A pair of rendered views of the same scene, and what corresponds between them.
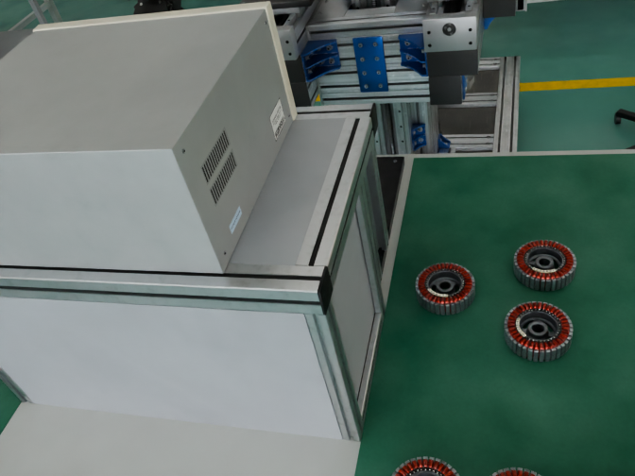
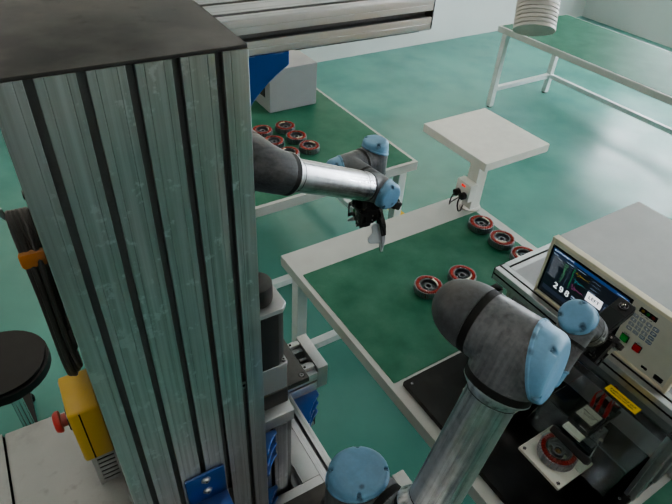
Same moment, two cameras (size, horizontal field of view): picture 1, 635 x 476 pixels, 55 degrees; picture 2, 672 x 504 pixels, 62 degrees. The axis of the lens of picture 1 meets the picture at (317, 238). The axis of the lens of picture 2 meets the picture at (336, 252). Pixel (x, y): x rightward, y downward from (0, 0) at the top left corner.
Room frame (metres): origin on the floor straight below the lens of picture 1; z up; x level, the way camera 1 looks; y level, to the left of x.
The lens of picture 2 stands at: (2.33, 0.15, 2.23)
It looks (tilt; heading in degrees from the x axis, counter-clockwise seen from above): 39 degrees down; 213
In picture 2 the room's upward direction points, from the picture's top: 4 degrees clockwise
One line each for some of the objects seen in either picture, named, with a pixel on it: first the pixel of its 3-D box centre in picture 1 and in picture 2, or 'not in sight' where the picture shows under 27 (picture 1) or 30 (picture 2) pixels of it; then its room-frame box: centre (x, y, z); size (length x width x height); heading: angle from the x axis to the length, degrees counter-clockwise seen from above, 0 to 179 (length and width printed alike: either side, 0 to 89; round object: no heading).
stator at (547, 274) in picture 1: (543, 264); (428, 287); (0.77, -0.41, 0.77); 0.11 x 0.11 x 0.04
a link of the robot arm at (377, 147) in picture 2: not in sight; (373, 157); (1.11, -0.53, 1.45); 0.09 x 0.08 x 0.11; 164
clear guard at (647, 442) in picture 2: not in sight; (607, 420); (1.21, 0.30, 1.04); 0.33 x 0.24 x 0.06; 157
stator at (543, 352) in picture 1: (538, 331); (461, 276); (0.63, -0.33, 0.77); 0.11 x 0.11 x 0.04
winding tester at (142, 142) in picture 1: (119, 131); (650, 287); (0.86, 0.26, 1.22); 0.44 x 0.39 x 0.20; 67
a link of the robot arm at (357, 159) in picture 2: not in sight; (350, 170); (1.21, -0.54, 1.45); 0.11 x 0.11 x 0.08; 74
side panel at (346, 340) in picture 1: (352, 312); not in sight; (0.65, -0.03, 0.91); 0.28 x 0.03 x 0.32; 157
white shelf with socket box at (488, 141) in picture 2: not in sight; (473, 181); (0.27, -0.49, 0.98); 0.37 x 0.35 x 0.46; 67
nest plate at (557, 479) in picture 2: not in sight; (555, 456); (1.19, 0.23, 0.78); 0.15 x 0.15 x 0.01; 67
